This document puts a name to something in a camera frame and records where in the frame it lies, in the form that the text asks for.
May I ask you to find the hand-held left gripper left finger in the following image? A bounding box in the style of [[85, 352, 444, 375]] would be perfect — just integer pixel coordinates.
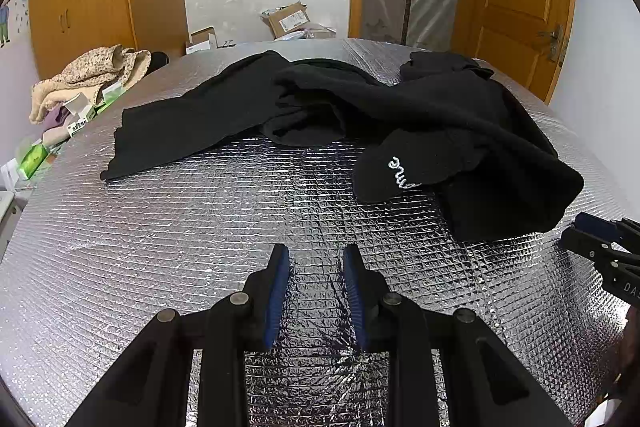
[[65, 244, 291, 427]]

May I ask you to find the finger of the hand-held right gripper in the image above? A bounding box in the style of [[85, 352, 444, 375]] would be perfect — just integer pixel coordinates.
[[559, 228, 629, 266], [574, 212, 640, 253]]

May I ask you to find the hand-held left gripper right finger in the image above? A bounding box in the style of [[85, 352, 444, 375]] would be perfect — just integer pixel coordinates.
[[342, 244, 576, 427]]

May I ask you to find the black fleece garment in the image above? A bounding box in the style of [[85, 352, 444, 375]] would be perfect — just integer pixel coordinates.
[[100, 49, 586, 243]]

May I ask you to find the silver foil bubble mat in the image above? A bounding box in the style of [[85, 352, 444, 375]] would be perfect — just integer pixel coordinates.
[[0, 38, 636, 427]]

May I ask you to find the green tissue pack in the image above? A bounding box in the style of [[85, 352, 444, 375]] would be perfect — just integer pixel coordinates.
[[100, 83, 125, 108], [17, 141, 53, 182]]

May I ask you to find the green white medicine box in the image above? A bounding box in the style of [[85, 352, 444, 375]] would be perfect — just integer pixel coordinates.
[[62, 93, 98, 136]]

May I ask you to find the white cardboard box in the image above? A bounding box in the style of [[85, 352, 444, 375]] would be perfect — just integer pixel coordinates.
[[186, 28, 219, 56]]

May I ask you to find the grey plastic packet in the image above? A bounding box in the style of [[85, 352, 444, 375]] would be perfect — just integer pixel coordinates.
[[302, 23, 337, 39]]

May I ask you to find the brown cardboard box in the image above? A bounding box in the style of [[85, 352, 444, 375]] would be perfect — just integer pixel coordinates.
[[260, 1, 308, 40]]

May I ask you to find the pale pink cloth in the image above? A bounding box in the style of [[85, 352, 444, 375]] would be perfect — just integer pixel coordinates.
[[42, 127, 73, 146]]

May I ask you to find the purple cloth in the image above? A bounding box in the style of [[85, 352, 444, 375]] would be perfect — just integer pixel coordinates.
[[42, 107, 71, 132]]

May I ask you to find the floral fleece blanket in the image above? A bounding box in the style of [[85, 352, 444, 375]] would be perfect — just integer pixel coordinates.
[[29, 44, 152, 124]]

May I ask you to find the metal door handle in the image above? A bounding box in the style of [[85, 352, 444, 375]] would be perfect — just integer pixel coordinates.
[[537, 24, 566, 68]]

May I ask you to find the cartoon wall sticker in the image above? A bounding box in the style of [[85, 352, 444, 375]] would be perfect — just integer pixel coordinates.
[[0, 0, 32, 50]]

